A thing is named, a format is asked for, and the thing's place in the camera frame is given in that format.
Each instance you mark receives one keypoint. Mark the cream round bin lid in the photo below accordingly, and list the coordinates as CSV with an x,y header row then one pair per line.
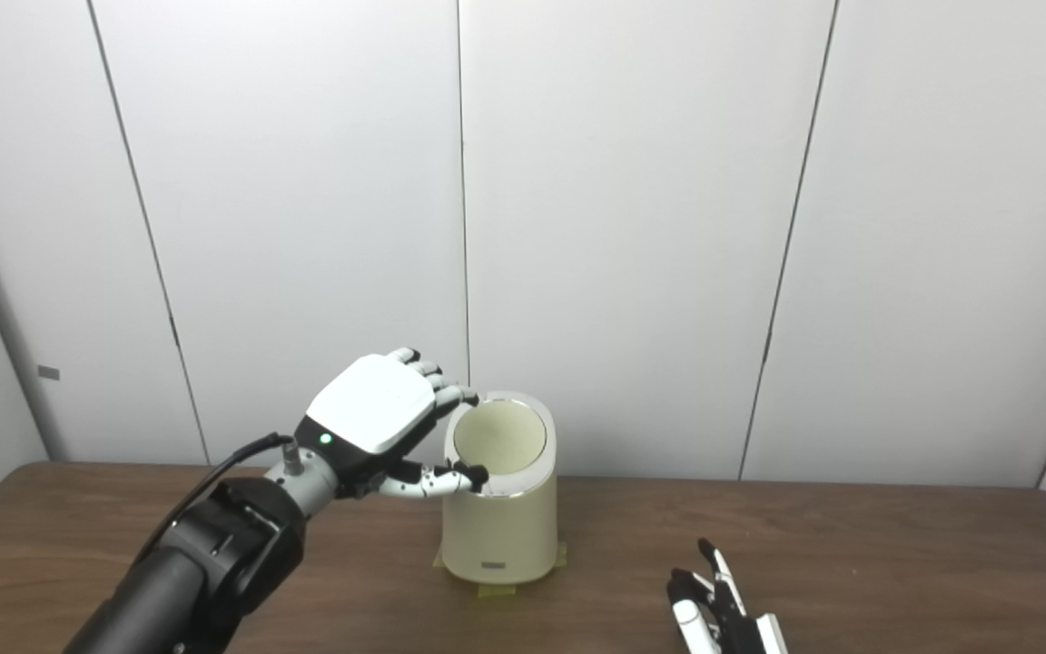
x,y
500,438

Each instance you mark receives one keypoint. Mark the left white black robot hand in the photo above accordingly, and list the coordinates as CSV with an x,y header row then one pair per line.
x,y
369,404

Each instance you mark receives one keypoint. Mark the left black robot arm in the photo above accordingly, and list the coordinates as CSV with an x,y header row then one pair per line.
x,y
205,563

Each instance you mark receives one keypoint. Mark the cream-colored bin body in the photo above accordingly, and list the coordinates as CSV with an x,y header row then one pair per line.
x,y
500,536

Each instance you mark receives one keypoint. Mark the grey wall label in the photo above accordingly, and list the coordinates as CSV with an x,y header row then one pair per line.
x,y
49,372

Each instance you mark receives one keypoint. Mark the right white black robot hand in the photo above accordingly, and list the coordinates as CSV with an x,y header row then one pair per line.
x,y
732,631

